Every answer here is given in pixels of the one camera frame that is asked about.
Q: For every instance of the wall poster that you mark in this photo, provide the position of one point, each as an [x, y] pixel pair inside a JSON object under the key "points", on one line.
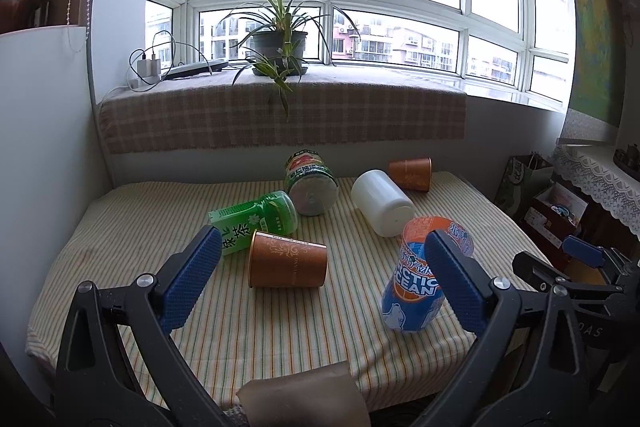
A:
{"points": [[592, 37]]}

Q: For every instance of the green tea bottle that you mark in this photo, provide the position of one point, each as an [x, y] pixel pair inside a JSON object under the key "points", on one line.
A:
{"points": [[252, 222]]}

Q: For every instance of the striped tablecloth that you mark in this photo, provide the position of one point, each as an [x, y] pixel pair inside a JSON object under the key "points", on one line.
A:
{"points": [[310, 327]]}

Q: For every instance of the green paper bag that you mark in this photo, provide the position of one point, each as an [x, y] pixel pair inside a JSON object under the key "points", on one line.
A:
{"points": [[520, 184]]}

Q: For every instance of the blue and orange can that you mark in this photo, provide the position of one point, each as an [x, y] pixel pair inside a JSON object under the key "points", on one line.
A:
{"points": [[412, 292]]}

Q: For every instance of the white plastic cup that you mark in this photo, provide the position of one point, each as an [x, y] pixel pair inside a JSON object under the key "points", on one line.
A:
{"points": [[382, 209]]}

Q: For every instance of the plaid cloth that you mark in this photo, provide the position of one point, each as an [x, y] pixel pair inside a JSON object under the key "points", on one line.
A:
{"points": [[210, 117]]}

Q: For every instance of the green can with red label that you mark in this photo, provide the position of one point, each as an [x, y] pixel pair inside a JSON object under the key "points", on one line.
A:
{"points": [[310, 187]]}

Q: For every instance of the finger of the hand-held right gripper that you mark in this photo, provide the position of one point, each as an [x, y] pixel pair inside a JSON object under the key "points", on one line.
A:
{"points": [[582, 252], [535, 268]]}

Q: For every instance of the white charger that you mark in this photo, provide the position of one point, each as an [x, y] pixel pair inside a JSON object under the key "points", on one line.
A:
{"points": [[149, 69]]}

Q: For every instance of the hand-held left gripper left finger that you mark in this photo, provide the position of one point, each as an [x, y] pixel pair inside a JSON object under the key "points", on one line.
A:
{"points": [[192, 279]]}

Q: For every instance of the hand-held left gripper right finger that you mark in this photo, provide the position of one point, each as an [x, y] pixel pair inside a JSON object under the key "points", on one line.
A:
{"points": [[456, 289]]}

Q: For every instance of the brown paper cup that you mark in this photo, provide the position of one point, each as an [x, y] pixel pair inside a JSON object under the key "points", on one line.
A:
{"points": [[411, 174], [287, 266]]}

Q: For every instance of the potted spider plant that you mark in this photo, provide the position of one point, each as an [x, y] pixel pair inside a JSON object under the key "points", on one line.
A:
{"points": [[279, 47]]}

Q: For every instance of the brown cardboard piece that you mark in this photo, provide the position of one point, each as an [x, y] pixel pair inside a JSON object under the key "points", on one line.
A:
{"points": [[302, 399]]}

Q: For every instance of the white lace cloth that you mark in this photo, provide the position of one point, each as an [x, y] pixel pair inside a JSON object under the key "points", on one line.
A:
{"points": [[597, 177]]}

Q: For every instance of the black flat device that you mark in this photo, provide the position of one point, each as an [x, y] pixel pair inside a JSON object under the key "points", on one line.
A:
{"points": [[196, 68]]}

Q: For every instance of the red cardboard box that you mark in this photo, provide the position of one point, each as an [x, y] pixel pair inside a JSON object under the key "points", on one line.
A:
{"points": [[552, 214]]}

